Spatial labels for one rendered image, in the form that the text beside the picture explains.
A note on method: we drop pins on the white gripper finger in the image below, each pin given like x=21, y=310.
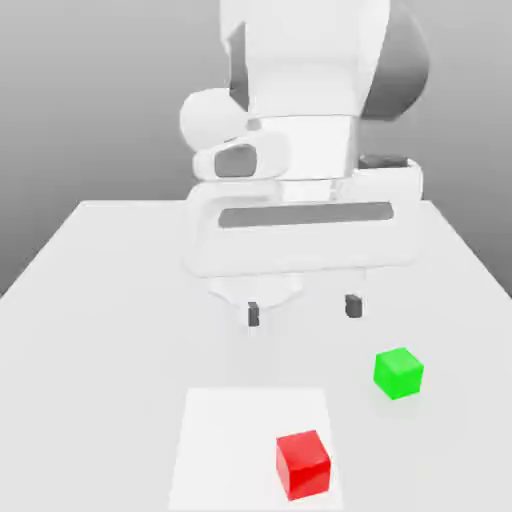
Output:
x=353, y=300
x=252, y=304

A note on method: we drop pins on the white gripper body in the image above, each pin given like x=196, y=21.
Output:
x=304, y=248

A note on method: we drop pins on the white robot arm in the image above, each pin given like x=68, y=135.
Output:
x=304, y=80

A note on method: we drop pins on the small green cube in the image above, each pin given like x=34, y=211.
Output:
x=398, y=374

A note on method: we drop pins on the small red cube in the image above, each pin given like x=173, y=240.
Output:
x=303, y=466

